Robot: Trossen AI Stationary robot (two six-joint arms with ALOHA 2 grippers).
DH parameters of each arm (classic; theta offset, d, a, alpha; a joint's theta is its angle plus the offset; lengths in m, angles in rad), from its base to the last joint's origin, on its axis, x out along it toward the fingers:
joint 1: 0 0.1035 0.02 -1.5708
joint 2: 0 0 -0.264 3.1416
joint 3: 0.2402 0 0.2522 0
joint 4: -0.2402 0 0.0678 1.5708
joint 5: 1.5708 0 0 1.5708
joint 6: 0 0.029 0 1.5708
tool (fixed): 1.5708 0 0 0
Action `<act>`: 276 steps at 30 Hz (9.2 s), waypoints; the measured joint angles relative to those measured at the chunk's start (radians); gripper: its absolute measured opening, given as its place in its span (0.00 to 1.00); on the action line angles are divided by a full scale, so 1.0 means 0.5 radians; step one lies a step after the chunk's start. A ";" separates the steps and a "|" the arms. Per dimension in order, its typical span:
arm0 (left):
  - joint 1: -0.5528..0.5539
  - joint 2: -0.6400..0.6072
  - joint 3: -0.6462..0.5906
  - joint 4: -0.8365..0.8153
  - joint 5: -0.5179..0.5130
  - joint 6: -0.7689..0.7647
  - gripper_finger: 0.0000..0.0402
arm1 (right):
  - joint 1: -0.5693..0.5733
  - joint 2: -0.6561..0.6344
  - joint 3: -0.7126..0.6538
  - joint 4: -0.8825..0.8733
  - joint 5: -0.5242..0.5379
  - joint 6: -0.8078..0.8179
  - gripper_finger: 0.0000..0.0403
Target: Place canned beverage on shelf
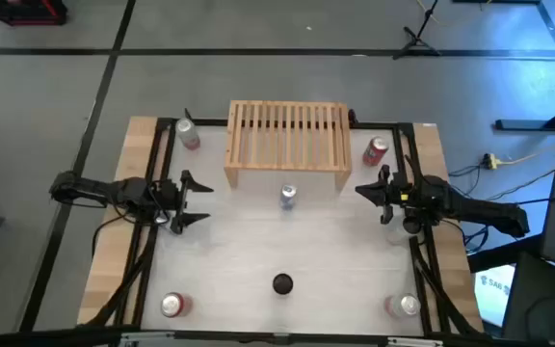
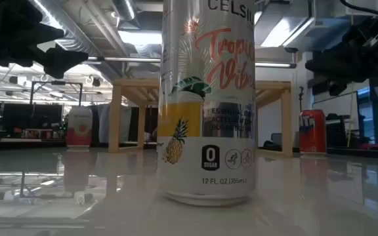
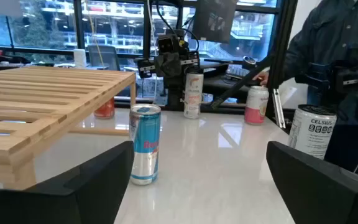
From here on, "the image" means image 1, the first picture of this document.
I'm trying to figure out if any silver pink beverage can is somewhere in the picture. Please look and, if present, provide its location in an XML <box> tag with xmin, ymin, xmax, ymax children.
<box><xmin>174</xmin><ymin>118</ymin><xmax>201</xmax><ymax>151</ymax></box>

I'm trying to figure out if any wooden slatted shelf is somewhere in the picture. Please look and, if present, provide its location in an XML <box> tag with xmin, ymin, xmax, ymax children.
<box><xmin>223</xmin><ymin>99</ymin><xmax>354</xmax><ymax>190</ymax></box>

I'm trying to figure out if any red can white lettering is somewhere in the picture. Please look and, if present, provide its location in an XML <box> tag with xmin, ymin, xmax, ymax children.
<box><xmin>361</xmin><ymin>135</ymin><xmax>390</xmax><ymax>168</ymax></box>

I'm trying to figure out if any black desk frame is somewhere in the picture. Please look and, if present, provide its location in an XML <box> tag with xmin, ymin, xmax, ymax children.
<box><xmin>493</xmin><ymin>0</ymin><xmax>555</xmax><ymax>132</ymax></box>

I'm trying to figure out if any white printed sheet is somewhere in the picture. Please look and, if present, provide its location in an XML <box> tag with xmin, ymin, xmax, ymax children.
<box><xmin>472</xmin><ymin>263</ymin><xmax>517</xmax><ymax>329</ymax></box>

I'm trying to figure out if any black tripod stand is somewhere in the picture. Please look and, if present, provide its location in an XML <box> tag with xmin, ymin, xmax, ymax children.
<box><xmin>391</xmin><ymin>0</ymin><xmax>445</xmax><ymax>62</ymax></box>

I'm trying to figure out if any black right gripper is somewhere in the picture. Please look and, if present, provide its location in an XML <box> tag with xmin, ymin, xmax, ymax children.
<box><xmin>355</xmin><ymin>165</ymin><xmax>421</xmax><ymax>226</ymax></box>

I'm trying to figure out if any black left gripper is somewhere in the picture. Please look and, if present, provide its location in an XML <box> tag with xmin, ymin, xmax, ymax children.
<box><xmin>155</xmin><ymin>170</ymin><xmax>215</xmax><ymax>236</ymax></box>

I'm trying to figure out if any black round table camera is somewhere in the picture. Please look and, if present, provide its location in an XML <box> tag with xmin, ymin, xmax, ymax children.
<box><xmin>272</xmin><ymin>273</ymin><xmax>295</xmax><ymax>296</ymax></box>

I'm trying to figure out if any silver red beverage can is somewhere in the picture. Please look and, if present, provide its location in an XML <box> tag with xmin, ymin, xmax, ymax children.
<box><xmin>383</xmin><ymin>292</ymin><xmax>422</xmax><ymax>319</ymax></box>

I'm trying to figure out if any red black crate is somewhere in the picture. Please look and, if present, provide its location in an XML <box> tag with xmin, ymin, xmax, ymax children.
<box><xmin>0</xmin><ymin>0</ymin><xmax>69</xmax><ymax>27</ymax></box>

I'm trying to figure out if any black aluminium table frame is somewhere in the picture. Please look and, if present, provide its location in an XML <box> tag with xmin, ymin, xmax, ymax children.
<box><xmin>84</xmin><ymin>116</ymin><xmax>484</xmax><ymax>338</ymax></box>

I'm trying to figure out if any white Celsius can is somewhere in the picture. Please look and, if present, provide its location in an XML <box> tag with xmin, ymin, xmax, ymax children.
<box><xmin>385</xmin><ymin>215</ymin><xmax>423</xmax><ymax>247</ymax></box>

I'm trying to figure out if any small blue silver can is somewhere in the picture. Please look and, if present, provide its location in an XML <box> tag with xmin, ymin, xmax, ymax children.
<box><xmin>278</xmin><ymin>183</ymin><xmax>299</xmax><ymax>212</ymax></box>

